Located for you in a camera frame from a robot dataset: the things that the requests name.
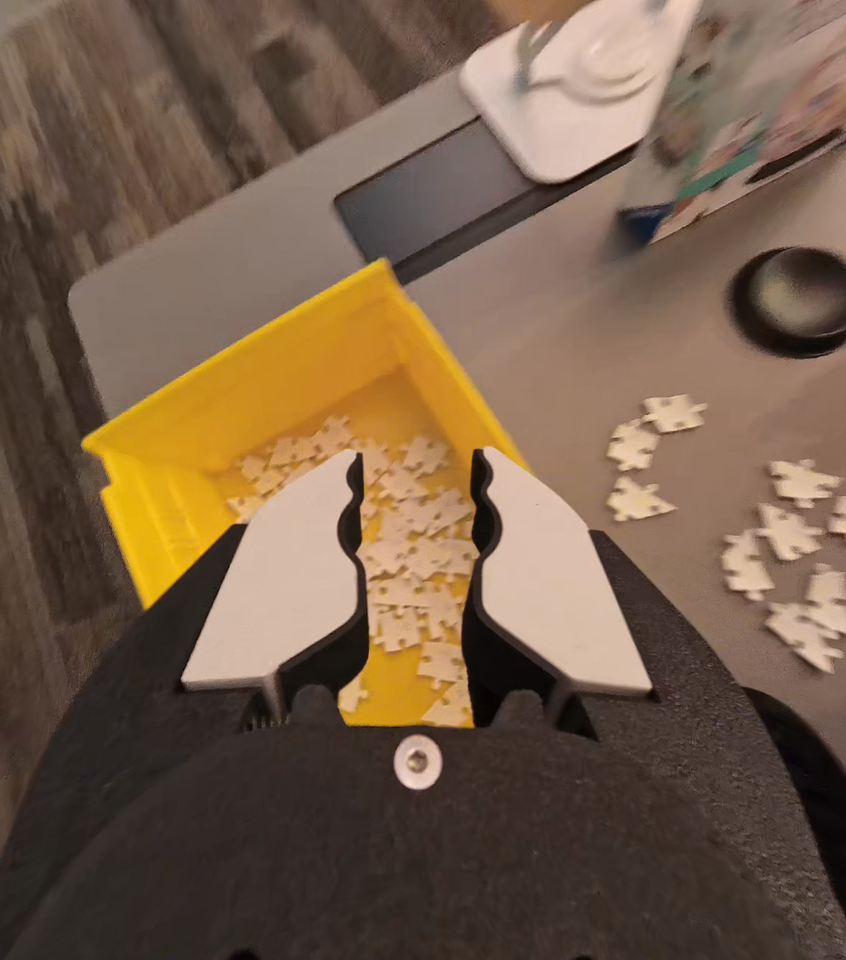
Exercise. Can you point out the spread of white jigsaw pieces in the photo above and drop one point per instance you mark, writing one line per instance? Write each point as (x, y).
(790, 529)

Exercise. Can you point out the black ball stand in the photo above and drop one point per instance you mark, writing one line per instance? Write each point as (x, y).
(798, 300)

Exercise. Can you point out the heap of white puzzle pieces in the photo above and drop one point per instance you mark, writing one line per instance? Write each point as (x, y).
(415, 540)

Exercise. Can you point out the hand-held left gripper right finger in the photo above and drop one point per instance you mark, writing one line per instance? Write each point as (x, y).
(558, 600)

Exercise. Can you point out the colourful puzzle box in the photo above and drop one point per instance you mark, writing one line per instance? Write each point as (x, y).
(768, 97)

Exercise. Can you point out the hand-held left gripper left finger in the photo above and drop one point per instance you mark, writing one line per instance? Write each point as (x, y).
(273, 600)

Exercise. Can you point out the white board stand base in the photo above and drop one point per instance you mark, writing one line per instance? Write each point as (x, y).
(565, 135)

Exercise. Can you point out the yellow plastic bin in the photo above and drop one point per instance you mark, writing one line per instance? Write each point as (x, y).
(242, 390)

